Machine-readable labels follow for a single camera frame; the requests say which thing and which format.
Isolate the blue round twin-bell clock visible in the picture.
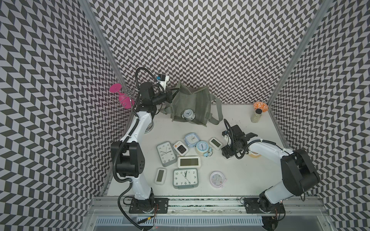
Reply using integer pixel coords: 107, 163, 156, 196
196, 141, 210, 157

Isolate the orange patterned bowl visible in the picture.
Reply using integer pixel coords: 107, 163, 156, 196
253, 102, 269, 113

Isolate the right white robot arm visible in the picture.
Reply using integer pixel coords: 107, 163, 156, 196
221, 119, 320, 213

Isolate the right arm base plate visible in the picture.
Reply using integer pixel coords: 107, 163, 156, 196
242, 197, 286, 214

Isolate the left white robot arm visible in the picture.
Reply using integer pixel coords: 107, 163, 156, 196
111, 67, 179, 213

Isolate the grey-green tall analog clock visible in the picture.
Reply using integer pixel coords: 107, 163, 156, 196
157, 141, 177, 167

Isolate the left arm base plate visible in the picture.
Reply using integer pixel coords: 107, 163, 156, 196
129, 198, 169, 214

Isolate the small grey digital clock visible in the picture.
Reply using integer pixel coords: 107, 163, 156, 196
154, 168, 167, 185

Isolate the white orange digital clock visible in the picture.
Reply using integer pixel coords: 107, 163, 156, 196
173, 141, 189, 157

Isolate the green canvas bag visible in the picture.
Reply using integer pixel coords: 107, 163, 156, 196
161, 82, 224, 127

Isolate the small glass bottle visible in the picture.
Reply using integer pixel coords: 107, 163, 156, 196
251, 108, 263, 123

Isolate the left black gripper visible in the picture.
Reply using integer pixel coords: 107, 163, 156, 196
152, 87, 180, 105

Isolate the light blue square clock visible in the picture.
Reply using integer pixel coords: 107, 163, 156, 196
184, 132, 200, 148

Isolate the white wide digital clock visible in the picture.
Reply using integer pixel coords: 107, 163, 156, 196
177, 156, 201, 168

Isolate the white twin-bell alarm clock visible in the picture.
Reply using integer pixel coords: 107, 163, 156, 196
182, 109, 196, 121

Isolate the aluminium front rail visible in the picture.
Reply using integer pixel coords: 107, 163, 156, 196
86, 196, 329, 216

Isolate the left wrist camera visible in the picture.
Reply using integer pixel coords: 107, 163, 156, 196
157, 74, 170, 90

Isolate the grey-green large analog clock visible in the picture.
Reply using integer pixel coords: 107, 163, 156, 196
172, 168, 198, 189

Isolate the small white digital clock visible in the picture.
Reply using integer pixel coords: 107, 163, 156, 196
209, 137, 224, 150

